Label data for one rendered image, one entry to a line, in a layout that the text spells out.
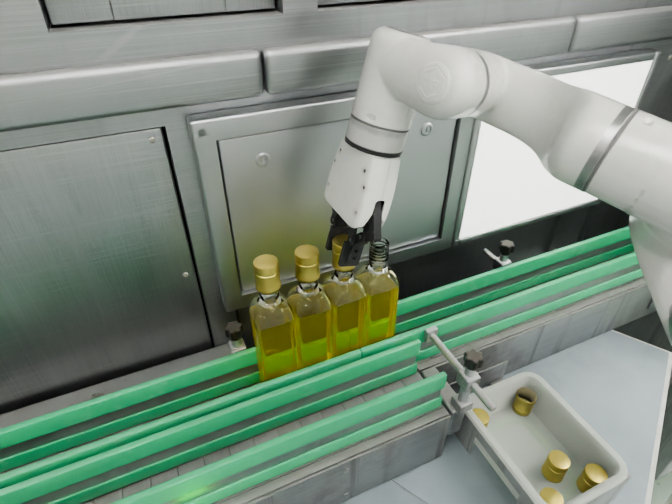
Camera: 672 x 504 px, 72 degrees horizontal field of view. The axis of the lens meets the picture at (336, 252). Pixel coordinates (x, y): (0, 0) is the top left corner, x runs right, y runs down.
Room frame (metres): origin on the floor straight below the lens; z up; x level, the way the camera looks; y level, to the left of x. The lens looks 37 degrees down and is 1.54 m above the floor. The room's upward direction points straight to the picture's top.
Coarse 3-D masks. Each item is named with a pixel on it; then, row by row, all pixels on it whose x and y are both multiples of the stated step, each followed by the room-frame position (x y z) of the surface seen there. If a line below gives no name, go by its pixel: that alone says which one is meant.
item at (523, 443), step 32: (512, 384) 0.54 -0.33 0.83; (544, 384) 0.54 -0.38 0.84; (512, 416) 0.52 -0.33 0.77; (544, 416) 0.51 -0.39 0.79; (576, 416) 0.47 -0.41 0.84; (512, 448) 0.45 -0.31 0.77; (544, 448) 0.45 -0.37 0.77; (576, 448) 0.44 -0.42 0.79; (608, 448) 0.41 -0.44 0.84; (544, 480) 0.39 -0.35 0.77; (608, 480) 0.36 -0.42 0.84
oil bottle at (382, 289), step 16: (368, 272) 0.55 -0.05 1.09; (384, 272) 0.55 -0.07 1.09; (368, 288) 0.53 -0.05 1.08; (384, 288) 0.54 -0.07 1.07; (368, 304) 0.53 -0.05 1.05; (384, 304) 0.54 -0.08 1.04; (368, 320) 0.53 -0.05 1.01; (384, 320) 0.54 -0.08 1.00; (368, 336) 0.53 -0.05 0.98; (384, 336) 0.54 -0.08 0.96
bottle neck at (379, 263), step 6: (384, 240) 0.57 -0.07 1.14; (372, 246) 0.55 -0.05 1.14; (378, 246) 0.55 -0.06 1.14; (384, 246) 0.55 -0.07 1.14; (372, 252) 0.55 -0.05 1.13; (378, 252) 0.55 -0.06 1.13; (384, 252) 0.55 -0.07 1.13; (372, 258) 0.55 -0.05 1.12; (378, 258) 0.55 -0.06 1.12; (384, 258) 0.55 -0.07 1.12; (372, 264) 0.55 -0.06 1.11; (378, 264) 0.55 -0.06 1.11; (384, 264) 0.55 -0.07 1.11; (372, 270) 0.55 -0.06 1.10; (378, 270) 0.55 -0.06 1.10; (384, 270) 0.55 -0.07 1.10
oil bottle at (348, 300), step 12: (324, 288) 0.54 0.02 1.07; (336, 288) 0.52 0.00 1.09; (348, 288) 0.52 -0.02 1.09; (360, 288) 0.52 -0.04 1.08; (336, 300) 0.51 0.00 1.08; (348, 300) 0.51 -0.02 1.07; (360, 300) 0.52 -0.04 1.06; (336, 312) 0.50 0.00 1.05; (348, 312) 0.51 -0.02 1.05; (360, 312) 0.52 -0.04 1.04; (336, 324) 0.50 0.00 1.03; (348, 324) 0.51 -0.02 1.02; (360, 324) 0.52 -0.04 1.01; (336, 336) 0.50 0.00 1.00; (348, 336) 0.51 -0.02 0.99; (360, 336) 0.52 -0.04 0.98; (336, 348) 0.50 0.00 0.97; (348, 348) 0.51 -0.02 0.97
